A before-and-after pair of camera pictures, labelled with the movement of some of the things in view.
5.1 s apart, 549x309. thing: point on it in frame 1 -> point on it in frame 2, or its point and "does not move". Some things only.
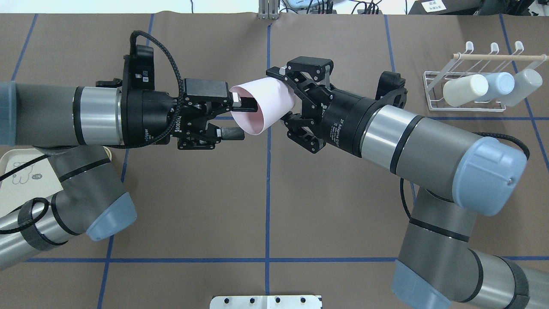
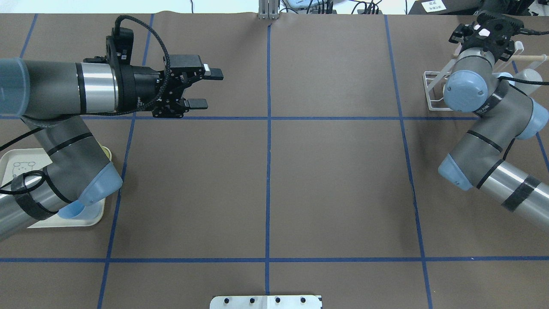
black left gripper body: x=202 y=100 -> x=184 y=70
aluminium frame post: x=268 y=9 does not move
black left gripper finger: x=248 y=104 -> x=212 y=73
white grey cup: x=526 y=82 does not move
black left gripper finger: x=231 y=133 -> x=196 y=104
